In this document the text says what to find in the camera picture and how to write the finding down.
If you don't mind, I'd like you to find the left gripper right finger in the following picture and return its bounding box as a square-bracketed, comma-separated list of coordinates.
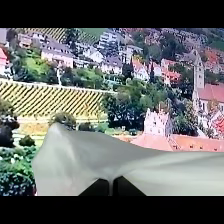
[112, 176, 147, 197]

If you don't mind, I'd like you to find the white shirt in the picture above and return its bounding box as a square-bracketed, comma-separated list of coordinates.
[31, 122, 224, 197]

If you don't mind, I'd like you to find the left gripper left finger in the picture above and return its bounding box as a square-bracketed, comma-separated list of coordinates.
[78, 178, 110, 197]

